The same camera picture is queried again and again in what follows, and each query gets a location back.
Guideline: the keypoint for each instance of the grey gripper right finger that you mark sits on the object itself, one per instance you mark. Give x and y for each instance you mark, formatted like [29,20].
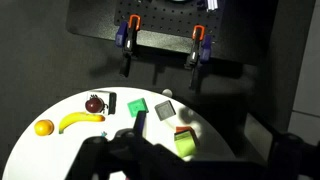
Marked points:
[258,135]

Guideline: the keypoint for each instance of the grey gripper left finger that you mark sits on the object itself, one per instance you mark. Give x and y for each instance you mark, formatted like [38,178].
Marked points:
[140,120]

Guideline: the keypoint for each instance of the grey toy block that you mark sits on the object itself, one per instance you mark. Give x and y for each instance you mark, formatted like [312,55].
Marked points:
[165,110]

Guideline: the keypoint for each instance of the white checkered soft block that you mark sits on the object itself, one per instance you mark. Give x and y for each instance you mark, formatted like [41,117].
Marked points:
[112,103]

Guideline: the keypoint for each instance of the dark red toy plum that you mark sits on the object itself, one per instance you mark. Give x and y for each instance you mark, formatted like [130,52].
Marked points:
[94,105]

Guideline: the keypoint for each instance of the lime green toy block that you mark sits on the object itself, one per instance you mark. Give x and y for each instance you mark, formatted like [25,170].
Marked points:
[185,145]

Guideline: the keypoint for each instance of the yellow toy banana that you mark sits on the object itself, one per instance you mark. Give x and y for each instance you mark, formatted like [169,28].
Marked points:
[75,119]

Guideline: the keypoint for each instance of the toy orange fruit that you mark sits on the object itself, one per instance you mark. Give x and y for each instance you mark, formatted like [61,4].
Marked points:
[44,127]

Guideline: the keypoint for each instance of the orange black bar clamp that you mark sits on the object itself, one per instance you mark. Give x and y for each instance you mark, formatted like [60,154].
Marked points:
[128,43]
[197,50]

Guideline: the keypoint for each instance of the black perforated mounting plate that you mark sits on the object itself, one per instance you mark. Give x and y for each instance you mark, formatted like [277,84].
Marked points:
[166,20]

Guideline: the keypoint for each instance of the white ribbed part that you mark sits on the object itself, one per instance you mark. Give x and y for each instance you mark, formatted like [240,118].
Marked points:
[212,4]

